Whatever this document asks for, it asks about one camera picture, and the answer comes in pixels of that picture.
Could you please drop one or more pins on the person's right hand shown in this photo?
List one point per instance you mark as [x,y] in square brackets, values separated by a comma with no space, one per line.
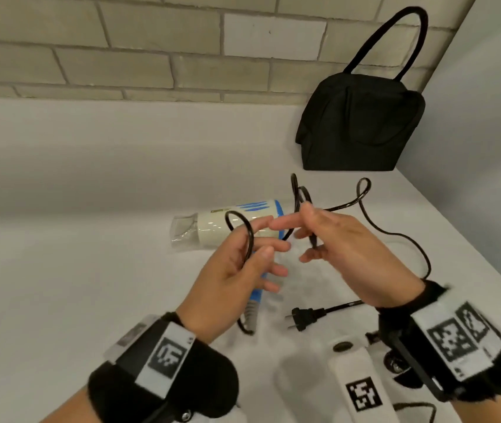
[356,259]

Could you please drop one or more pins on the person's left hand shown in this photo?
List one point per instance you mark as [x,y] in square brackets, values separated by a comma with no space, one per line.
[217,286]

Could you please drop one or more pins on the person's left middle finger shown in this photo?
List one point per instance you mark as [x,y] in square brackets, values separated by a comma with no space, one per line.
[274,244]

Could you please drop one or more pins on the person's right thumb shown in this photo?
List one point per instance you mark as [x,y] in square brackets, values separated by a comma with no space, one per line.
[310,214]

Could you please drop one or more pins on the person's left little finger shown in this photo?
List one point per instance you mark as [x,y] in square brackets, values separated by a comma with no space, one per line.
[272,286]

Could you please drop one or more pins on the person's left thumb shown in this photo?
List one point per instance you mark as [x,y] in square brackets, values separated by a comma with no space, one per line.
[261,259]

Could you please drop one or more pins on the person's right forearm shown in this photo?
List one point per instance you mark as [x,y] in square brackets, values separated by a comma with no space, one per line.
[497,405]

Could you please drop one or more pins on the person's left forearm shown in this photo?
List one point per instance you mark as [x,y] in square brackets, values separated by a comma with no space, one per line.
[72,409]

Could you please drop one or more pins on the white and blue hair dryer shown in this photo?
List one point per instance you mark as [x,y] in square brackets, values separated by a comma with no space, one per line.
[215,224]

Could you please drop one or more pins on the black fabric handbag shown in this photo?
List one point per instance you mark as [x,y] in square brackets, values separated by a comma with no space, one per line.
[360,127]

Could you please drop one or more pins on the black wrist band with marker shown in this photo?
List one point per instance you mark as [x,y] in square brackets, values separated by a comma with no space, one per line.
[448,343]
[169,370]

